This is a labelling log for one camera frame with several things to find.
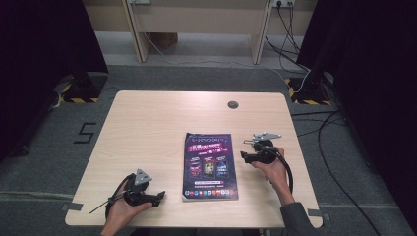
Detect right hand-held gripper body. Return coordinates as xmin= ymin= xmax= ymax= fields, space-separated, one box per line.
xmin=250 ymin=132 xmax=283 ymax=165

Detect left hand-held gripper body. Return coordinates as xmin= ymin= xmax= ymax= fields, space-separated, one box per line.
xmin=123 ymin=168 xmax=155 ymax=207

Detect dark illustrated magazine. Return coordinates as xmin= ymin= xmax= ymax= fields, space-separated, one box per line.
xmin=181 ymin=132 xmax=240 ymax=203

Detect person's right hand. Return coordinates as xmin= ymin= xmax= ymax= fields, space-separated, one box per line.
xmin=251 ymin=147 xmax=292 ymax=199

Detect person's left hand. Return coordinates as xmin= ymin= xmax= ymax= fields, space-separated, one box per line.
xmin=105 ymin=181 xmax=153 ymax=230

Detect grey tape piece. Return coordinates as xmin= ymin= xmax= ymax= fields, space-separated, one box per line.
xmin=308 ymin=208 xmax=331 ymax=221
xmin=60 ymin=202 xmax=84 ymax=212

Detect black stand base striped tape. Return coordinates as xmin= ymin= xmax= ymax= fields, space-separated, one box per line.
xmin=60 ymin=72 xmax=109 ymax=104
xmin=284 ymin=73 xmax=335 ymax=106

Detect brown cardboard box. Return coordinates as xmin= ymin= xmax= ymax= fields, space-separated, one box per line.
xmin=149 ymin=32 xmax=179 ymax=50

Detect black curtain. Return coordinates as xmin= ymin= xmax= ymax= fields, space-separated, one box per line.
xmin=0 ymin=0 xmax=109 ymax=161
xmin=296 ymin=0 xmax=417 ymax=227

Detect beige wooden desk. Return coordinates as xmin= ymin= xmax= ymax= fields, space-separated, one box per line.
xmin=122 ymin=0 xmax=274 ymax=66

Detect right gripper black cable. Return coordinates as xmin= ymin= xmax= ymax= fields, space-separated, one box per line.
xmin=265 ymin=146 xmax=294 ymax=195

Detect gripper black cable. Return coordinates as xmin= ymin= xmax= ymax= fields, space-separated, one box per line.
xmin=265 ymin=146 xmax=294 ymax=195
xmin=104 ymin=173 xmax=136 ymax=219

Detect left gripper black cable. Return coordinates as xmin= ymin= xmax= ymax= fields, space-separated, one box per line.
xmin=104 ymin=173 xmax=136 ymax=219

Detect black cable tie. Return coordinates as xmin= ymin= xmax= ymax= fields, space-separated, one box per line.
xmin=89 ymin=197 xmax=114 ymax=214

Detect long black floor cable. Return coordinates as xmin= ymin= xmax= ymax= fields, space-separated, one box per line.
xmin=317 ymin=110 xmax=383 ymax=236

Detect thin black floor cables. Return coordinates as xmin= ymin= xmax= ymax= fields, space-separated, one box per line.
xmin=290 ymin=110 xmax=347 ymax=138

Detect short white cable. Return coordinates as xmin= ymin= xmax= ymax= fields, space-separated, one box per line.
xmin=296 ymin=68 xmax=313 ymax=93

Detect long white cable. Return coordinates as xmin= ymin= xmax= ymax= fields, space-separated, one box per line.
xmin=143 ymin=31 xmax=291 ymax=86

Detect bundle of black power cables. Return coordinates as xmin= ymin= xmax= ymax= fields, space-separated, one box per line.
xmin=265 ymin=2 xmax=312 ymax=74

